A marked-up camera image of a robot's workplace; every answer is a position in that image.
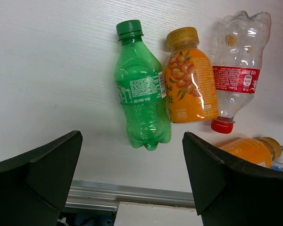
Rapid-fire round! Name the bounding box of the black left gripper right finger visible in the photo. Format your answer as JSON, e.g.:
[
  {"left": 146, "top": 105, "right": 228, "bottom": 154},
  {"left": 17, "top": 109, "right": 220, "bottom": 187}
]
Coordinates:
[{"left": 183, "top": 132, "right": 283, "bottom": 226}]

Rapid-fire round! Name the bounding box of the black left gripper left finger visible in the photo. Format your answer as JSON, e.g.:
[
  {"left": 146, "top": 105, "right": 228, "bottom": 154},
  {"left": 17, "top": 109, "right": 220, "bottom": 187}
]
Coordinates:
[{"left": 0, "top": 130, "right": 83, "bottom": 226}]

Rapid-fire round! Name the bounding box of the orange juice bottle upright-lying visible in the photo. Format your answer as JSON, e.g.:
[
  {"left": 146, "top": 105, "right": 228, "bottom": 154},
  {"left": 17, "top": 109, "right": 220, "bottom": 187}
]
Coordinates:
[{"left": 164, "top": 27, "right": 219, "bottom": 123}]

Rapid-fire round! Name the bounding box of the green plastic soda bottle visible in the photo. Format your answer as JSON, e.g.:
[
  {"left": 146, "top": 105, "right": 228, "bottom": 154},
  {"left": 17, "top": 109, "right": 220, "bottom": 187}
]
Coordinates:
[{"left": 114, "top": 19, "right": 172, "bottom": 151}]

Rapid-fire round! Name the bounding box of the orange juice bottle barcode label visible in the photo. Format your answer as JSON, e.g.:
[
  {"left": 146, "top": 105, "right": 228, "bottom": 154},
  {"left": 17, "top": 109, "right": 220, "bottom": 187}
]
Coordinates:
[{"left": 219, "top": 137, "right": 282, "bottom": 168}]

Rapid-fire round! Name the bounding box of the clear bottle red label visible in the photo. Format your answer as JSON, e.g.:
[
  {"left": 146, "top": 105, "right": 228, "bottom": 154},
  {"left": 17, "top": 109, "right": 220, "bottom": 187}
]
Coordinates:
[{"left": 211, "top": 10, "right": 271, "bottom": 134}]

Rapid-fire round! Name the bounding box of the aluminium table edge rail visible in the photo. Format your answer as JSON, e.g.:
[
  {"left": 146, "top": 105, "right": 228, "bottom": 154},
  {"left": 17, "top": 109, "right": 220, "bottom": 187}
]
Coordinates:
[{"left": 65, "top": 180, "right": 195, "bottom": 211}]

